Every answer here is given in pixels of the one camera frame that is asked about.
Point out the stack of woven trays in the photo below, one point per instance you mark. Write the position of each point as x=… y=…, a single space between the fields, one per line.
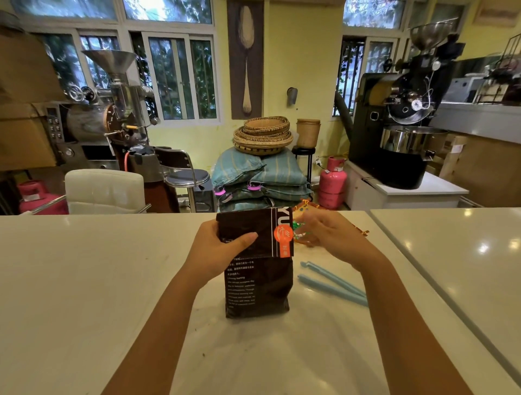
x=262 y=136

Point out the white counter ledge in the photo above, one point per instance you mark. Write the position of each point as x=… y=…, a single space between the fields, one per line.
x=476 y=120

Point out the white box appliance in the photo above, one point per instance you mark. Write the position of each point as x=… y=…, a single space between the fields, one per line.
x=462 y=89

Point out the black coffee bag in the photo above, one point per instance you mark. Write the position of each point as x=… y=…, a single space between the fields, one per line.
x=258 y=285

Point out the person's left forearm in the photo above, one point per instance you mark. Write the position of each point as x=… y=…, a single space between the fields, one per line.
x=158 y=337

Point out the grey wall lamp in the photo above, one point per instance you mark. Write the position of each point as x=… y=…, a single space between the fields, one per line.
x=292 y=96

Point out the person's right fingers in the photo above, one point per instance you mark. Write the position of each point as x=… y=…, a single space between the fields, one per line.
x=309 y=228

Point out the woven cylindrical basket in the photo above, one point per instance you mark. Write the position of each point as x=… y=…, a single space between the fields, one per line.
x=308 y=133

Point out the silver coffee roaster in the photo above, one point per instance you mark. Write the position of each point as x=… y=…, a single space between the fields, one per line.
x=110 y=118

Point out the person's right hand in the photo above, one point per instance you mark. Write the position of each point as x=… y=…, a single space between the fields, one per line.
x=340 y=236

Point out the light blue bag clip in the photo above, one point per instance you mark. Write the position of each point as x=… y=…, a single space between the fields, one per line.
x=331 y=287

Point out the person's left thumb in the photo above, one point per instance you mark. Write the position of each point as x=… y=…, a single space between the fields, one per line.
x=241 y=241

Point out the person's left hand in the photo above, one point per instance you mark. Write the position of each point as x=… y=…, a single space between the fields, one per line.
x=205 y=254

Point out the pink gas cylinder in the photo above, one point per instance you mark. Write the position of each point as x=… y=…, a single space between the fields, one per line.
x=38 y=199
x=332 y=183

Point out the large cardboard box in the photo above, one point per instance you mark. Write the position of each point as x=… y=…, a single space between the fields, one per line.
x=24 y=101

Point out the black round stool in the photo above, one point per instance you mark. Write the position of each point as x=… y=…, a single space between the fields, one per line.
x=304 y=151

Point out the white cabinet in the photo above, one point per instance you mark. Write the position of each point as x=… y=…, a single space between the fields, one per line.
x=407 y=195

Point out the person's right forearm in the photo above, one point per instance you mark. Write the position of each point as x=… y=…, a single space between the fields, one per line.
x=407 y=325

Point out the framed wall picture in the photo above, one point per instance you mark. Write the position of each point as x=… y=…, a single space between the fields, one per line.
x=498 y=11

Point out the black coffee roaster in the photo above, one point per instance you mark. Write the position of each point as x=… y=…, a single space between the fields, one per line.
x=401 y=122

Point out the orange snack packet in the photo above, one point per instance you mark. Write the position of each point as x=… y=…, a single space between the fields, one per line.
x=302 y=206

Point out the brown cardboard box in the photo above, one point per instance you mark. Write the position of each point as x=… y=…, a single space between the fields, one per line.
x=484 y=171

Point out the white chair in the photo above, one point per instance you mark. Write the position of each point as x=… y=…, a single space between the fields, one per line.
x=104 y=191

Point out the spoon wall picture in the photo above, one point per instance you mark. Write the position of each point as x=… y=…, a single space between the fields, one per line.
x=245 y=61

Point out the white framed window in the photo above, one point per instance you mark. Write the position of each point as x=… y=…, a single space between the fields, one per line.
x=179 y=77
x=366 y=40

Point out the chrome bar stool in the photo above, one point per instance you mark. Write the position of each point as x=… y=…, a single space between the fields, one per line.
x=185 y=177

